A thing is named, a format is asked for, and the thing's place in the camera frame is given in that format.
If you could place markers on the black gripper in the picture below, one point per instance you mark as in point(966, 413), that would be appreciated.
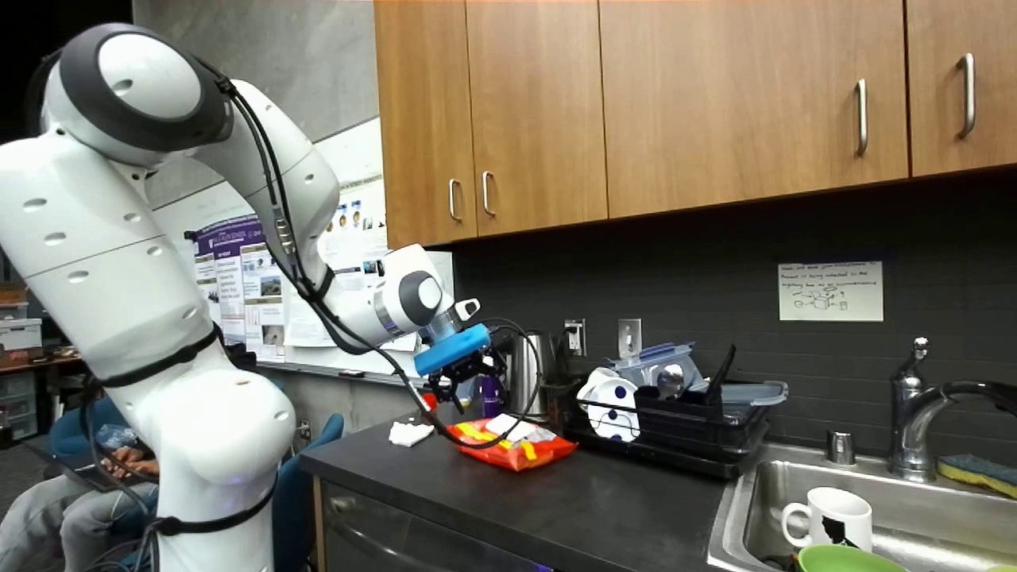
point(472, 378)

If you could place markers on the orange wet wipes packet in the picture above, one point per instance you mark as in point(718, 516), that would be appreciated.
point(520, 451)

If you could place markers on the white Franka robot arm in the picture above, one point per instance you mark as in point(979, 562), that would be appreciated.
point(106, 264)

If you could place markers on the purple pump bottle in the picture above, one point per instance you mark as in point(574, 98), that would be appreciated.
point(488, 399)

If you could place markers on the crumpled white tissue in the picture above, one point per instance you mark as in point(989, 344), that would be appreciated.
point(412, 435)

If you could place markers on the stainless steel thermos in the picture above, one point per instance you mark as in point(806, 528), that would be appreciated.
point(528, 371)

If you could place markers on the white plastic kitchen gadget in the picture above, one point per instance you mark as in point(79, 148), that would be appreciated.
point(609, 407)

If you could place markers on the blue office chair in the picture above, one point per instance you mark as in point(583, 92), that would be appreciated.
point(303, 496)

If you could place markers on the white research poster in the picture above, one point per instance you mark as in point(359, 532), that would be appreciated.
point(359, 226)

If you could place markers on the clear plastic container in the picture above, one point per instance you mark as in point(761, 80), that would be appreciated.
point(662, 367)

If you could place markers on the black dish rack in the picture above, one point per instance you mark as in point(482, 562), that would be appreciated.
point(687, 424)

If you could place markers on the purple header poster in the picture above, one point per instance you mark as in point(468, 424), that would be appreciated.
point(240, 280)

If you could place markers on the white whiteboard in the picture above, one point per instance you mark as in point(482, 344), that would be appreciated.
point(359, 148)

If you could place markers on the wooden upper cabinet door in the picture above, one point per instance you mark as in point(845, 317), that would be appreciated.
point(416, 116)
point(965, 76)
point(740, 98)
point(536, 106)

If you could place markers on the small steel cup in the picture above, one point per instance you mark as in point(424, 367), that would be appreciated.
point(841, 445)

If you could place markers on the white mug with black print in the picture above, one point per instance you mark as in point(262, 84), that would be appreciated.
point(836, 514)

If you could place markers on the seated person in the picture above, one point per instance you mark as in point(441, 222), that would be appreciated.
point(53, 518)

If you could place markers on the green bowl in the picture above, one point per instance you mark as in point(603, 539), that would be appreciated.
point(845, 562)

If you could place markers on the white storage box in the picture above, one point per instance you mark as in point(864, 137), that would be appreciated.
point(20, 334)

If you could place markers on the chrome sink faucet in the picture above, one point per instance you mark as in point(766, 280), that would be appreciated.
point(910, 415)

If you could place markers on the stainless steel sink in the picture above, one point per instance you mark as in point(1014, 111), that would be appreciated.
point(932, 518)

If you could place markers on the yellow green sponge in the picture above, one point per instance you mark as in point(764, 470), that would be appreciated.
point(979, 475)

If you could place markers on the white wall outlet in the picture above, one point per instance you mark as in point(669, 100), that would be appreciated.
point(629, 334)
point(577, 339)

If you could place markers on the white paper wall notice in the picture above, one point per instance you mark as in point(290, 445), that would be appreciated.
point(830, 290)

